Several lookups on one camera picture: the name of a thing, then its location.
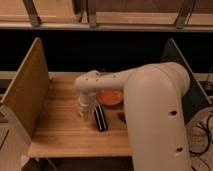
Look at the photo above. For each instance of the black striped eraser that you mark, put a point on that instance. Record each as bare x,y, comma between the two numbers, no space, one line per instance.
100,119

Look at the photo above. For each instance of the left wooden side panel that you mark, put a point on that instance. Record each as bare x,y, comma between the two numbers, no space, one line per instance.
24,97

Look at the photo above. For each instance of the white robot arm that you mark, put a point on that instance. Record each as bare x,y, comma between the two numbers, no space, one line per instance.
153,110

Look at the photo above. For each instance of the orange bowl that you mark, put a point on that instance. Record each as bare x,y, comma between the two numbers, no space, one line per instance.
109,97

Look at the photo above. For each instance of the right dark side panel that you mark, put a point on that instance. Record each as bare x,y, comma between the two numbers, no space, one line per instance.
196,103

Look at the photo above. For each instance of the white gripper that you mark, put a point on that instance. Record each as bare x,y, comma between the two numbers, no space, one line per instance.
86,105

